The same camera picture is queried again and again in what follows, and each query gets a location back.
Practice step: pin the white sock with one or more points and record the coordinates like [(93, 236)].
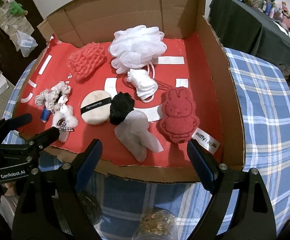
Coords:
[(145, 86)]

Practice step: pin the plastic bag on door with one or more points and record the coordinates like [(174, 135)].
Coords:
[(26, 43)]

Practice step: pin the large jar dark contents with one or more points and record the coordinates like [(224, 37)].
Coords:
[(92, 207)]

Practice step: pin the dark green covered side table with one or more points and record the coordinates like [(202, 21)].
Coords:
[(248, 30)]

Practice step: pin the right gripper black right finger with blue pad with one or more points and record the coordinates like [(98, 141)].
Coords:
[(253, 216)]

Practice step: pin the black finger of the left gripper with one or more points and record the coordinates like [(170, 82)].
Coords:
[(41, 138)]

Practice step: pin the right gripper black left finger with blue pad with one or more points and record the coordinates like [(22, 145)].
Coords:
[(49, 206)]

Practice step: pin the dark wooden door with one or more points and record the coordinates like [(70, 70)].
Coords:
[(12, 63)]

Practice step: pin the green plush on door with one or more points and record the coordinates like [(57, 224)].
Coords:
[(17, 10)]

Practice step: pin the white mesh bath pouf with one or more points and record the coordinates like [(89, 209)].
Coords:
[(136, 47)]

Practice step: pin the white sheer fabric pouch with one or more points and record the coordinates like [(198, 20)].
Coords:
[(133, 133)]

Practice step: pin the open cardboard box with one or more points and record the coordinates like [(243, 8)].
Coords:
[(84, 21)]

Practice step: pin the red plush bunny toy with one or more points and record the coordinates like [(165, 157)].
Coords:
[(179, 120)]

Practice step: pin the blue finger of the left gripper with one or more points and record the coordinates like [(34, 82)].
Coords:
[(6, 126)]

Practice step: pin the cream powder puff black band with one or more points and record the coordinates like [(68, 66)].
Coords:
[(95, 107)]

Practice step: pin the cream scrunchie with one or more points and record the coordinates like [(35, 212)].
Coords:
[(52, 99)]

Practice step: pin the small jar gold contents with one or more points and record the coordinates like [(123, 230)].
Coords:
[(157, 224)]

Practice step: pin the blue plaid tablecloth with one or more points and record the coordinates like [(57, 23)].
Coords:
[(264, 98)]

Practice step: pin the red paper box liner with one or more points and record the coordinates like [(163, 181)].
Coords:
[(183, 65)]

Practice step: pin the red knitted pouch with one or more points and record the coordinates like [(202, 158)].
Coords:
[(86, 60)]

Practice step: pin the black fluffy pom pom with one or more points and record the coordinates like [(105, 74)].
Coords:
[(121, 105)]

